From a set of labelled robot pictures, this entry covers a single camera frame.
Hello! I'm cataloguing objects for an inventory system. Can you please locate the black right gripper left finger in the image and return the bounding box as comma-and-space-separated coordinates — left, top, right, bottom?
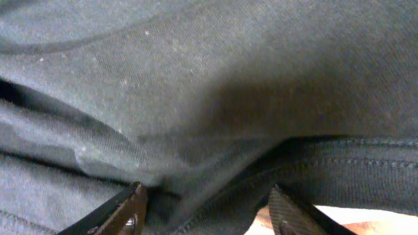
58, 182, 148, 235

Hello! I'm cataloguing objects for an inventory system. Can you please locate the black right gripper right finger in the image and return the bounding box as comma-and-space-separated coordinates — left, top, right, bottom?
268, 184, 356, 235

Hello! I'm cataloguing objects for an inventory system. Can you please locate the black t-shirt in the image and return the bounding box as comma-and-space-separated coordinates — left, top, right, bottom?
1, 0, 417, 234

